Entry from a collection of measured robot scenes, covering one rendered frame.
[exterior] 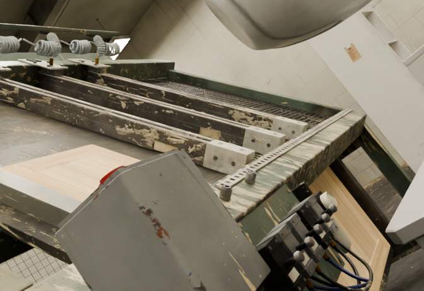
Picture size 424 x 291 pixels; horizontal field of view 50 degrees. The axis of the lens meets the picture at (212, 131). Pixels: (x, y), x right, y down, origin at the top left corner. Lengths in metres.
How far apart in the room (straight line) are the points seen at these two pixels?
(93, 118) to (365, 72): 3.64
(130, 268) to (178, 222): 0.06
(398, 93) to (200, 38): 3.53
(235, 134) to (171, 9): 6.10
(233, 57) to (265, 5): 6.50
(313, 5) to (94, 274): 0.34
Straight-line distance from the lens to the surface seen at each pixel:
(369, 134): 2.56
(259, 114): 1.80
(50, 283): 0.64
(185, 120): 1.62
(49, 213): 0.88
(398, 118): 4.78
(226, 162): 1.24
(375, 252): 2.16
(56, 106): 1.58
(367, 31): 4.74
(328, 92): 6.40
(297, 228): 0.83
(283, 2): 0.45
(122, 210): 0.43
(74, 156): 1.19
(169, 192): 0.45
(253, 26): 0.46
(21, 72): 2.01
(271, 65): 6.66
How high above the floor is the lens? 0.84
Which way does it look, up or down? 9 degrees up
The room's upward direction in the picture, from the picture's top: 36 degrees counter-clockwise
